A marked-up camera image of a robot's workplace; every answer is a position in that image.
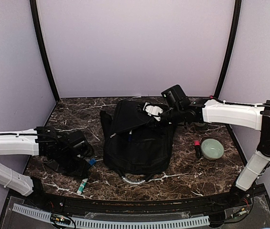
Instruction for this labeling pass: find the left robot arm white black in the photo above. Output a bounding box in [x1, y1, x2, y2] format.
[0, 126, 94, 208]

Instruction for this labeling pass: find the white green glue stick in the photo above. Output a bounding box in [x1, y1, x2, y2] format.
[76, 178, 88, 195]

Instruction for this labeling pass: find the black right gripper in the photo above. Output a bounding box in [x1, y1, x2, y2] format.
[146, 105, 184, 135]

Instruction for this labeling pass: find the pale green ceramic bowl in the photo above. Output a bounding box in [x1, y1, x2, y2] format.
[201, 138, 224, 160]

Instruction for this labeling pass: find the white pen blue cap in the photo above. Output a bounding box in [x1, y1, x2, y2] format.
[128, 130, 132, 142]

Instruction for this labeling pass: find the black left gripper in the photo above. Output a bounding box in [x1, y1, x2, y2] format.
[55, 151, 88, 179]

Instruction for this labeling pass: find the white slotted cable duct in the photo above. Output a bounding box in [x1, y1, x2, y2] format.
[12, 204, 210, 229]

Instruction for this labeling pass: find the white ceramic mug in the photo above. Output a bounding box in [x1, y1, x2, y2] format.
[194, 123, 208, 130]

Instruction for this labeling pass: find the black student backpack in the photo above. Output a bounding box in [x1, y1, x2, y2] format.
[100, 100, 176, 179]

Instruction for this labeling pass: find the black corner post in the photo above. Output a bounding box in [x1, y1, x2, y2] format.
[214, 0, 242, 98]
[29, 0, 60, 103]

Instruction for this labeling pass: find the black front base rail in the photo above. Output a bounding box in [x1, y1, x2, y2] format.
[5, 183, 267, 215]

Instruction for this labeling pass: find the black marker blue cap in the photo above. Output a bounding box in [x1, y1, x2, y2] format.
[88, 158, 97, 166]

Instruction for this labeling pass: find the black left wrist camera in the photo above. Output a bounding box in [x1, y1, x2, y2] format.
[66, 130, 94, 158]

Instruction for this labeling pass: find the black left corner post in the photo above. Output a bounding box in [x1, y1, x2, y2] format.
[29, 0, 60, 103]

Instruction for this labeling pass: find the black marker pink cap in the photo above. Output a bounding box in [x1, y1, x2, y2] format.
[194, 140, 203, 158]

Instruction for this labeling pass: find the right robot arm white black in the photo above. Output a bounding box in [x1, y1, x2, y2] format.
[149, 98, 270, 207]

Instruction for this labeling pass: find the black right corner post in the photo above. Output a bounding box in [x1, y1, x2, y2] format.
[214, 0, 242, 98]

